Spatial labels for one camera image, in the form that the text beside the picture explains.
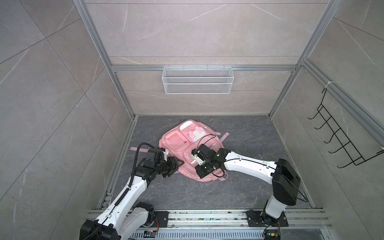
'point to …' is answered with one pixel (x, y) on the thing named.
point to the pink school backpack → (180, 140)
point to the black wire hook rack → (353, 155)
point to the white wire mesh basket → (198, 80)
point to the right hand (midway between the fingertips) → (197, 171)
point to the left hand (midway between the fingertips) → (181, 161)
